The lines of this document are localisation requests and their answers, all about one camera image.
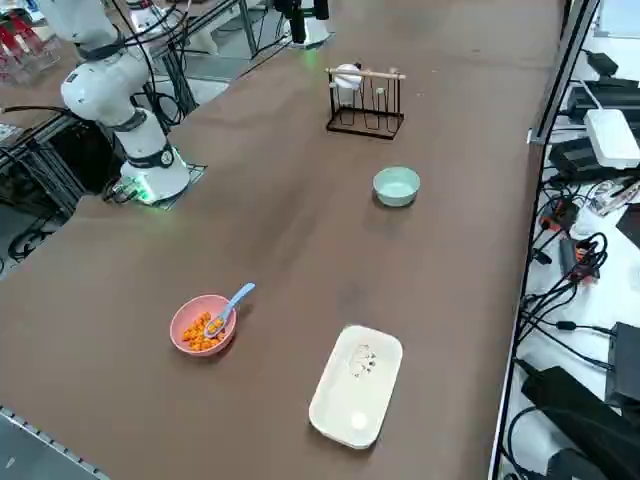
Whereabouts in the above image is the black orange power strip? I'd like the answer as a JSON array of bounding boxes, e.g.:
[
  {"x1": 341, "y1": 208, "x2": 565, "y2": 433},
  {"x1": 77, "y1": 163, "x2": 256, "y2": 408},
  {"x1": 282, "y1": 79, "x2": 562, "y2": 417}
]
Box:
[{"x1": 539, "y1": 197, "x2": 576, "y2": 234}]

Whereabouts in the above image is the pink bowl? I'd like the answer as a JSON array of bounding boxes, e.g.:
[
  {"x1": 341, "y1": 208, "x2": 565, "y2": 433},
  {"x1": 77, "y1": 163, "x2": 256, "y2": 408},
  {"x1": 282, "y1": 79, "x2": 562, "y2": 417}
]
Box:
[{"x1": 169, "y1": 294, "x2": 239, "y2": 355}]

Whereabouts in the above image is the black power adapter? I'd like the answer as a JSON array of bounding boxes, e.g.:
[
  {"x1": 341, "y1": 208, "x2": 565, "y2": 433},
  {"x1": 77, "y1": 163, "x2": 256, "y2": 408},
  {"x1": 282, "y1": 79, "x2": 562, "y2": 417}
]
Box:
[{"x1": 587, "y1": 49, "x2": 620, "y2": 77}]

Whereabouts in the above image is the white cup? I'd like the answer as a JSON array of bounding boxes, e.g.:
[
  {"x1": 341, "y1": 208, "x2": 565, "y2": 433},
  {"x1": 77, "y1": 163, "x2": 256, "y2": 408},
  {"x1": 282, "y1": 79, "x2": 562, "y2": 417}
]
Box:
[{"x1": 333, "y1": 62, "x2": 364, "y2": 92}]

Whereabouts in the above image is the clear rack with red items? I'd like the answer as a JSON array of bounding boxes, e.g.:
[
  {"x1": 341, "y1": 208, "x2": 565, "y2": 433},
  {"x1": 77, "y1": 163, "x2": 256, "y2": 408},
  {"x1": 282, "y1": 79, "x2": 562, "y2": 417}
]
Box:
[{"x1": 0, "y1": 19, "x2": 62, "y2": 86}]

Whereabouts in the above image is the cream rectangular tray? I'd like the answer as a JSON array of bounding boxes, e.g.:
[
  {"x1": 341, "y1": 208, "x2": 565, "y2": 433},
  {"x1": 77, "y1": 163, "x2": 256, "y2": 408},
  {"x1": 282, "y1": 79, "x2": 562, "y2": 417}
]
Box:
[{"x1": 308, "y1": 324, "x2": 404, "y2": 450}]

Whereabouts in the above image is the green bowl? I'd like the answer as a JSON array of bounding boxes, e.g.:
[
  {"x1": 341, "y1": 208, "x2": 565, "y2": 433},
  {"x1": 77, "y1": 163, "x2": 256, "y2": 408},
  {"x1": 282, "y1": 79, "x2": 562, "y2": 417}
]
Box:
[{"x1": 372, "y1": 166, "x2": 421, "y2": 207}]

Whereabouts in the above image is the black box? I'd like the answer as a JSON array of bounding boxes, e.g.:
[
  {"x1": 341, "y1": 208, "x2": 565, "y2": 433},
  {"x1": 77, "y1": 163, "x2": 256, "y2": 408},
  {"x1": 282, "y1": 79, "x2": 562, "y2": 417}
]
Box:
[{"x1": 604, "y1": 322, "x2": 640, "y2": 406}]

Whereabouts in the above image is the blue spoon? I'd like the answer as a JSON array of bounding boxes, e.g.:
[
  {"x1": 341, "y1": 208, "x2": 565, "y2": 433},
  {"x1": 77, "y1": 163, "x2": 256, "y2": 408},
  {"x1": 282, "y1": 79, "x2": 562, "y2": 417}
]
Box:
[{"x1": 203, "y1": 282, "x2": 257, "y2": 337}]

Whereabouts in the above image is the aluminium rail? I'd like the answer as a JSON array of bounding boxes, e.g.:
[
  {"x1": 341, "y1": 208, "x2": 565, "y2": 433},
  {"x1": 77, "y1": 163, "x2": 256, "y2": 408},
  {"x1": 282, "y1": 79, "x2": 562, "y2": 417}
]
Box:
[{"x1": 0, "y1": 403, "x2": 111, "y2": 480}]

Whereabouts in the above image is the orange popcorn heap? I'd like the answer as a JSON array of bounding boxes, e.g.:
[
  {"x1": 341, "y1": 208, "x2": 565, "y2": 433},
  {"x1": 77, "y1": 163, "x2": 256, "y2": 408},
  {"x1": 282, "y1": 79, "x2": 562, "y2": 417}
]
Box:
[{"x1": 180, "y1": 311, "x2": 225, "y2": 351}]

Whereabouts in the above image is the aluminium frame post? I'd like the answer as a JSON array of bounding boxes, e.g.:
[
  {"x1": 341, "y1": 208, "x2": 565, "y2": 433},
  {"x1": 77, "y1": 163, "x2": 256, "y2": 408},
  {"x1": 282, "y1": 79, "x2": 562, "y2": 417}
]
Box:
[{"x1": 527, "y1": 0, "x2": 601, "y2": 146}]

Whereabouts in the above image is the black wire cup rack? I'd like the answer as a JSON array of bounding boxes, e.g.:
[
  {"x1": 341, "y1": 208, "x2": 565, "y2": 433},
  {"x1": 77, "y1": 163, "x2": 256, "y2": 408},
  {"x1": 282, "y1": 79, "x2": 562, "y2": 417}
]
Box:
[{"x1": 325, "y1": 66, "x2": 407, "y2": 142}]

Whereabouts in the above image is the white router box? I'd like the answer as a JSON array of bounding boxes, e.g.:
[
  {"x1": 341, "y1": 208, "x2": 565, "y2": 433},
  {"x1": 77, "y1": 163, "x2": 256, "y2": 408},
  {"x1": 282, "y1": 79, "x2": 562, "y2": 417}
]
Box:
[{"x1": 583, "y1": 108, "x2": 640, "y2": 169}]

